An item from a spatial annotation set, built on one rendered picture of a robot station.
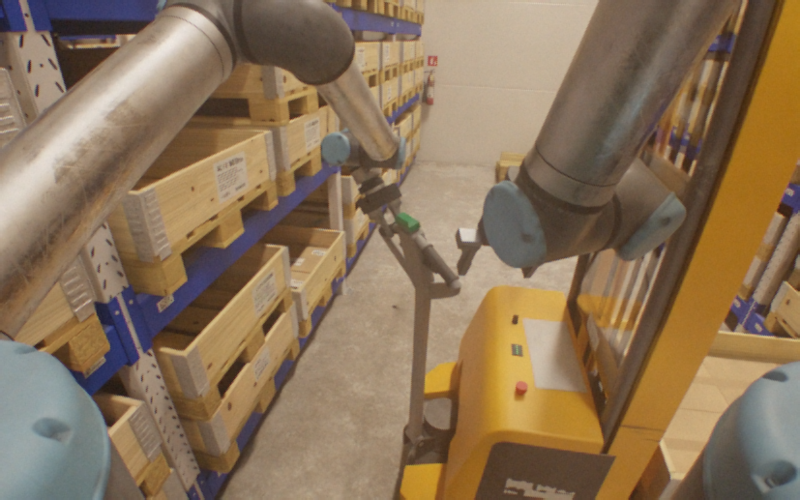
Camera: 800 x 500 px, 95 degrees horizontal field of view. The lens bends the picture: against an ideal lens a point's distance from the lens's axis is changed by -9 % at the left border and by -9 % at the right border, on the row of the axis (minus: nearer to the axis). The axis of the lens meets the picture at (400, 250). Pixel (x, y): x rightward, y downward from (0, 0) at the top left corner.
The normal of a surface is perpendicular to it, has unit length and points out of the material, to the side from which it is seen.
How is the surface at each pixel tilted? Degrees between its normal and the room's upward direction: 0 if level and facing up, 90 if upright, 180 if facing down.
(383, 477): 0
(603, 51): 94
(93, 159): 70
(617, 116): 106
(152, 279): 90
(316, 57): 114
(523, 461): 90
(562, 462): 90
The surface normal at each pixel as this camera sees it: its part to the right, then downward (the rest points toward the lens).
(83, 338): 0.98, 0.11
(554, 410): 0.02, -0.88
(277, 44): 0.09, 0.78
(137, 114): 0.87, -0.11
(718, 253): -0.19, 0.46
